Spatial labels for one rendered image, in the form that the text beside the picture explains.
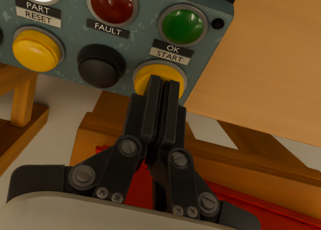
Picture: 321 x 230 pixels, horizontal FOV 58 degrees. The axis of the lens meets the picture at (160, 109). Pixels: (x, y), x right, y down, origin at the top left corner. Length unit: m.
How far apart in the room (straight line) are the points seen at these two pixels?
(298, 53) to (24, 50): 0.18
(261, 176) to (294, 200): 0.06
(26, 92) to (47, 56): 0.78
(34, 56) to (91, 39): 0.03
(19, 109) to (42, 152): 0.35
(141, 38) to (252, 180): 0.26
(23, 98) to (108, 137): 0.65
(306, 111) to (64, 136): 1.07
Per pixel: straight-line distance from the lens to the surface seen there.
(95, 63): 0.16
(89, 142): 0.33
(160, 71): 0.16
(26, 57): 0.17
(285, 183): 0.40
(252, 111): 0.22
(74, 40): 0.17
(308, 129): 0.25
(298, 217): 0.40
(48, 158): 1.28
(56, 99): 1.18
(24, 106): 0.96
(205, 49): 0.16
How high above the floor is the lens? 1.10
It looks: 72 degrees down
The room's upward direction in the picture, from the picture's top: 166 degrees clockwise
